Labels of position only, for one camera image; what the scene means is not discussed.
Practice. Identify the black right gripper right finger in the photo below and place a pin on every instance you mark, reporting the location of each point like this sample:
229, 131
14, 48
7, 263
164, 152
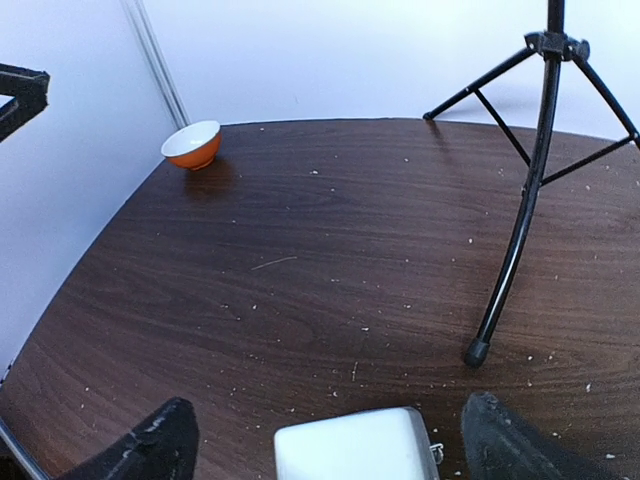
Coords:
500, 444

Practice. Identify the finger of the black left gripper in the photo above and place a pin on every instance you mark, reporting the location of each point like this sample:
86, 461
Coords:
27, 90

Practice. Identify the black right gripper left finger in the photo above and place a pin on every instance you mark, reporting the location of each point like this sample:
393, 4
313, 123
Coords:
164, 445

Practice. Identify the white metronome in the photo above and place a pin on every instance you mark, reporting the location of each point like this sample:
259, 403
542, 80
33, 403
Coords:
390, 443

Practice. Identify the orange white bowl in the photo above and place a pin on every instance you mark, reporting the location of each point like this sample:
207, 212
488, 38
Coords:
193, 147

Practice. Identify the black music stand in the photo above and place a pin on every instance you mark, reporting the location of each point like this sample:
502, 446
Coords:
555, 47

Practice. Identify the left aluminium frame post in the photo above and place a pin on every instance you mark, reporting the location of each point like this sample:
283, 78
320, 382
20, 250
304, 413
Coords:
139, 20

